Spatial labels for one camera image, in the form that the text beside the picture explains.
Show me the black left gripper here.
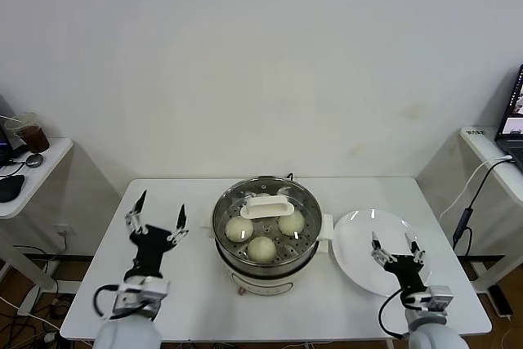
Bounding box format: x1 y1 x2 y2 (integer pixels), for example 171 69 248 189
123 190 190 280

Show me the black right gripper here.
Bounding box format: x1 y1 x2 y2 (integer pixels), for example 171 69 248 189
370 231 429 293

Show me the glass lid with cream handle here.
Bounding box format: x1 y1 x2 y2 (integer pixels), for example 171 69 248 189
212 176 323 250

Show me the stainless steel steamer basket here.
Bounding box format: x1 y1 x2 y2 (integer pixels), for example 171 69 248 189
199 176 335 275

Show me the white round plate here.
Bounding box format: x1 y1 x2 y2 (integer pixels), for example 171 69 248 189
331 208 433 298

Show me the black floor power strip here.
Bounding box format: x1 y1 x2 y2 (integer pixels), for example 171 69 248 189
488 284 514 320

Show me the cream electric cooking pot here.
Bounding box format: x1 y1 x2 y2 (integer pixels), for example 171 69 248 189
206 228 330 297

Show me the plastic cup of iced coffee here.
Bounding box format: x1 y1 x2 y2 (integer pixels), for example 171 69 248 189
3 112 51 154

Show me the laptop screen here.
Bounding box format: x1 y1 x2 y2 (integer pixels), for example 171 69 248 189
0 93 25 166
494 64 523 158

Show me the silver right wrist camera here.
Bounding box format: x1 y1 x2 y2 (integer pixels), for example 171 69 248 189
402 284 454 314

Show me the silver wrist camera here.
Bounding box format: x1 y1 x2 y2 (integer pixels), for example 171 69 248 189
112 276 171 313
402 284 454 314

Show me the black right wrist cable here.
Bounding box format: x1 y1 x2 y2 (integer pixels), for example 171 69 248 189
378 289 412 341

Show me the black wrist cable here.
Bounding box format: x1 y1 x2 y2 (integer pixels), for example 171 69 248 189
93 284 156 320
378 289 412 341

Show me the black cable with adapter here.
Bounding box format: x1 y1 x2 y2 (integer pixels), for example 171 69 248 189
451 159 515 258

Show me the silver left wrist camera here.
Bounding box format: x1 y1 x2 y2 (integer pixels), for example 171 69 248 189
112 276 171 313

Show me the white wall outlet with plug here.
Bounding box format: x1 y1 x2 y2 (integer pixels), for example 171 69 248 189
52 224 77 252

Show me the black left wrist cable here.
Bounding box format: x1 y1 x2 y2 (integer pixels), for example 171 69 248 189
93 284 156 320

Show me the black floor cable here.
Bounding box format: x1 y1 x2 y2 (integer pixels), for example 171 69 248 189
13 244 60 262

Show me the white laptop cable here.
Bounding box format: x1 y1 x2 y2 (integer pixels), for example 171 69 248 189
439 155 512 221

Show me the round black puck with cable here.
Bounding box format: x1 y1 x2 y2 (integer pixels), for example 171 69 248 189
2 153 44 178

